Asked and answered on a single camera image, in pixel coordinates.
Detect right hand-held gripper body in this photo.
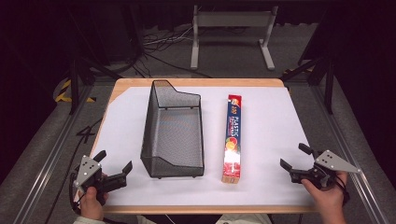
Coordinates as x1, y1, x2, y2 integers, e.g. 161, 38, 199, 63
289, 149, 362, 191

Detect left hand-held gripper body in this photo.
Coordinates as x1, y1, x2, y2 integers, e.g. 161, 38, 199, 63
72, 155, 128, 206

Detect black wire mesh basket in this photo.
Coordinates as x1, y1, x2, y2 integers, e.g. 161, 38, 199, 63
139, 79, 205, 180

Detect long plastic wrap box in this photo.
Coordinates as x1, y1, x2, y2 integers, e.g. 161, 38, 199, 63
220, 93, 243, 185

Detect person's left hand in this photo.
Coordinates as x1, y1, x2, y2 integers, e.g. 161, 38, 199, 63
78, 186, 110, 222

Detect person's right hand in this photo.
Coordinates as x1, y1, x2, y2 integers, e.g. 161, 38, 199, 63
301, 172, 349, 217

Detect white table sheet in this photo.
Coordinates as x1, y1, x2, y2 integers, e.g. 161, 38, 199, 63
90, 86, 316, 207

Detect black metal stand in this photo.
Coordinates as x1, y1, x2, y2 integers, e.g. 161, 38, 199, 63
279, 55, 336, 116
65, 6, 123, 116

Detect person's light clothing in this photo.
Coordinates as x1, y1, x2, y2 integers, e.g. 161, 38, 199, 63
135, 213, 273, 224

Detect yellow black hazard tape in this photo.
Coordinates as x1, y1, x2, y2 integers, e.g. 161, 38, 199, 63
54, 78, 96, 104

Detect grey metal stand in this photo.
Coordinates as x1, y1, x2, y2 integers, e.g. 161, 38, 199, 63
190, 4, 279, 72

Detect thin black cable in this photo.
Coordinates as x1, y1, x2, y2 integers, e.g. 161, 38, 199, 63
44, 117, 105, 224

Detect aluminium rail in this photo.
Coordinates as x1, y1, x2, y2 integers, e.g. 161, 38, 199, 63
12, 83, 95, 224
310, 83, 390, 224

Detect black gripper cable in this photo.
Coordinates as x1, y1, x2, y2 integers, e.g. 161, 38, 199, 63
333, 174, 351, 207

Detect black floor cables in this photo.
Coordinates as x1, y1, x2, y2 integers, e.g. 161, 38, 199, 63
124, 24, 214, 79

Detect white floor cable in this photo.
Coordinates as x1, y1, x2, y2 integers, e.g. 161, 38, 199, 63
143, 25, 196, 47

